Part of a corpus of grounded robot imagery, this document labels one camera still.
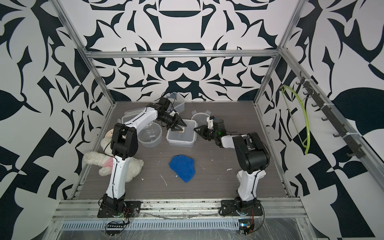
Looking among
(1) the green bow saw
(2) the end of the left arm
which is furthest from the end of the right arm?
(1) the green bow saw

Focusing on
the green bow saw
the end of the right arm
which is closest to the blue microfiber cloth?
the end of the right arm

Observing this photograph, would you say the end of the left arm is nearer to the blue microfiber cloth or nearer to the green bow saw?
the blue microfiber cloth

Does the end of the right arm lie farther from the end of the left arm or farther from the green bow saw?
the green bow saw

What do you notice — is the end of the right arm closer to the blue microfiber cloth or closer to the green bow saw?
the blue microfiber cloth

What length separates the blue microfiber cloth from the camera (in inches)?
33.4
